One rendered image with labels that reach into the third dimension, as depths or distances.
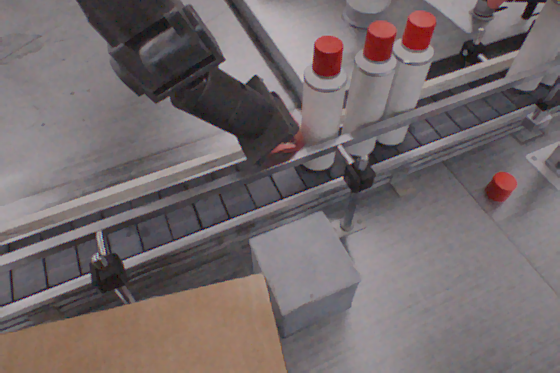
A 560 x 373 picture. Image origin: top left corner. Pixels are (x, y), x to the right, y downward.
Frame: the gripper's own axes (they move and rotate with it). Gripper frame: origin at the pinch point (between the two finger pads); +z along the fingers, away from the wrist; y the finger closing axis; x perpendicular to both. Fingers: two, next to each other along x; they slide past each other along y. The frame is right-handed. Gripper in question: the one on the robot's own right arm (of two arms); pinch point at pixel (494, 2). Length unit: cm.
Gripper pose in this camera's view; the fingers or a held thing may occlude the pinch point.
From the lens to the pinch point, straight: 75.1
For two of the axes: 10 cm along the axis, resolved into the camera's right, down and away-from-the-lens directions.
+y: -9.1, 3.3, -2.5
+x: 4.1, 7.2, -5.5
